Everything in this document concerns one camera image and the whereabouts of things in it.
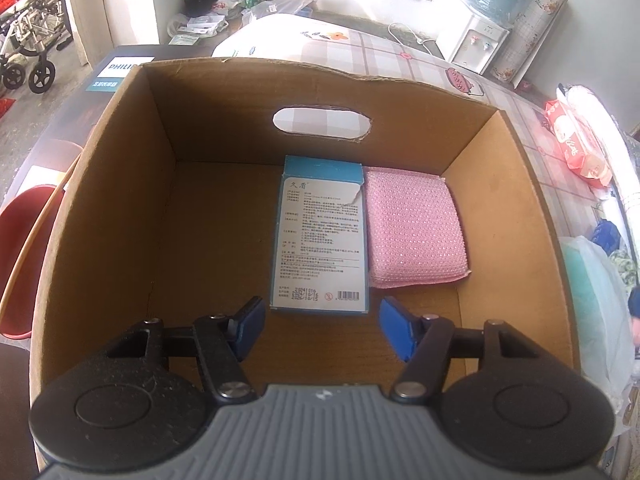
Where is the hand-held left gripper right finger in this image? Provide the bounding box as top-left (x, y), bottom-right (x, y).
top-left (378, 296), bottom-right (538, 403)

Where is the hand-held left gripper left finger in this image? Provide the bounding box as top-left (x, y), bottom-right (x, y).
top-left (102, 296), bottom-right (267, 403)

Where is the brown cardboard box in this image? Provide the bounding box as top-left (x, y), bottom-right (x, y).
top-left (27, 56), bottom-right (585, 466)

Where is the green cloth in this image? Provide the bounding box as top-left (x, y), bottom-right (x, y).
top-left (612, 250), bottom-right (640, 291)

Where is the pink mesh sponge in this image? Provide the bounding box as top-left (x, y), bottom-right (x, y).
top-left (362, 169), bottom-right (473, 290)

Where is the light blue paper carton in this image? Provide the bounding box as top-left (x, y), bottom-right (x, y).
top-left (269, 155), bottom-right (372, 316)

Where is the white plastic bag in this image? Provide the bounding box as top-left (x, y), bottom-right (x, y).
top-left (557, 236), bottom-right (640, 411)

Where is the red wet wipes pack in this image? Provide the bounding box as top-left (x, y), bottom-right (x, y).
top-left (544, 99), bottom-right (615, 188)

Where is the white grey fleece blanket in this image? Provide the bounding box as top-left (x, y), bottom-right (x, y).
top-left (557, 85), bottom-right (640, 221)

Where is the pile of white packets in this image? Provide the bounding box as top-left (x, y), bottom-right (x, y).
top-left (167, 14), bottom-right (231, 46)

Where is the clear plastic bags pile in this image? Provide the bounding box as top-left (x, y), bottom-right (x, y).
top-left (240, 0), bottom-right (321, 23)

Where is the black bag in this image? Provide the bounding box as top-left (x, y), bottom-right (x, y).
top-left (184, 0), bottom-right (241, 17)

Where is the rolled printed mat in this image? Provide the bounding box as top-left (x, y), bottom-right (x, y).
top-left (492, 0), bottom-right (570, 83)

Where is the wheelchair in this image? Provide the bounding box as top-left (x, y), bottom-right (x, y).
top-left (0, 0), bottom-right (73, 95)

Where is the white cable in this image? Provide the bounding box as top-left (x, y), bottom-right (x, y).
top-left (387, 22), bottom-right (441, 53)

